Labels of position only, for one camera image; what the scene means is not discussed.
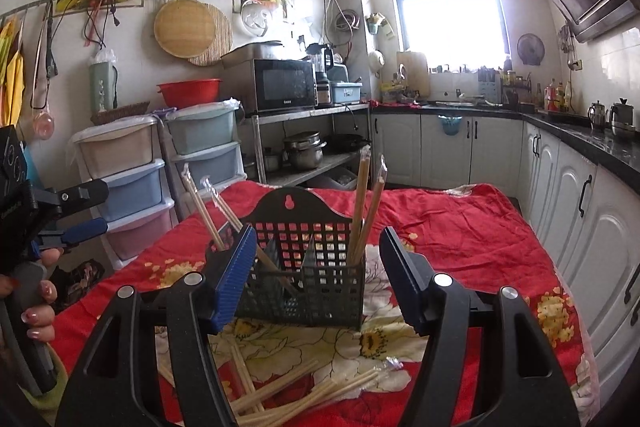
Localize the chopsticks pair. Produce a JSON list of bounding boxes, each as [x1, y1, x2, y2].
[[236, 358, 404, 426], [350, 154, 388, 265], [230, 359, 320, 414], [200, 175, 302, 298], [180, 162, 224, 251], [347, 145, 371, 265]]

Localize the green sleeve forearm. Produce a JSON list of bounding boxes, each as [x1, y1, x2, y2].
[[19, 345, 68, 425]]

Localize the kitchen window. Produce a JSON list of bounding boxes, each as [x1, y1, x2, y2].
[[395, 0, 510, 70]]

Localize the left hand painted nails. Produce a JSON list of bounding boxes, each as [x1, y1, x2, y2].
[[0, 248, 63, 343]]

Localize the beige top drawer tower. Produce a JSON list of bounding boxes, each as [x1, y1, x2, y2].
[[67, 115, 175, 270]]

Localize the blue drawer tower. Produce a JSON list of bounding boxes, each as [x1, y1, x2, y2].
[[163, 98, 246, 216]]

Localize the red plastic basin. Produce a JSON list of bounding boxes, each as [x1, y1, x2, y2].
[[157, 78, 221, 109]]

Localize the red floral tablecloth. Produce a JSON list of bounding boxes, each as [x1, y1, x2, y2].
[[53, 184, 601, 426]]

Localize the metal shelf rack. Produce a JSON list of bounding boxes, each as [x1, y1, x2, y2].
[[246, 102, 371, 186]]

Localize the round bamboo board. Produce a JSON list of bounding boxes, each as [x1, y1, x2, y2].
[[153, 0, 233, 67]]

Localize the white lower cabinets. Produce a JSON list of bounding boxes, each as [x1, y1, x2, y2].
[[370, 114, 639, 401]]

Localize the black microwave oven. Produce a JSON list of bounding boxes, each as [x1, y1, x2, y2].
[[217, 41, 316, 114]]

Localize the steel pot on shelf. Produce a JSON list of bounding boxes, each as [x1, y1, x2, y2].
[[283, 131, 326, 171]]

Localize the dark green utensil basket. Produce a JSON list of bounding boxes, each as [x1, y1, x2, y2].
[[221, 184, 364, 331]]

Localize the black countertop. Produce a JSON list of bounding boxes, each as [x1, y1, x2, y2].
[[369, 101, 639, 192]]

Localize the blue hanging bin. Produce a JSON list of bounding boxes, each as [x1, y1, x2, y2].
[[437, 115, 463, 136]]

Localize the metal kettle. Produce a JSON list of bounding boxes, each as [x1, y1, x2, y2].
[[587, 101, 606, 130]]

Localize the dark pot on counter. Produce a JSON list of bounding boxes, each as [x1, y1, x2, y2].
[[608, 98, 636, 141]]

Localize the wall fan vent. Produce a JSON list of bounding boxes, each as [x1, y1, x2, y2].
[[516, 34, 546, 66]]

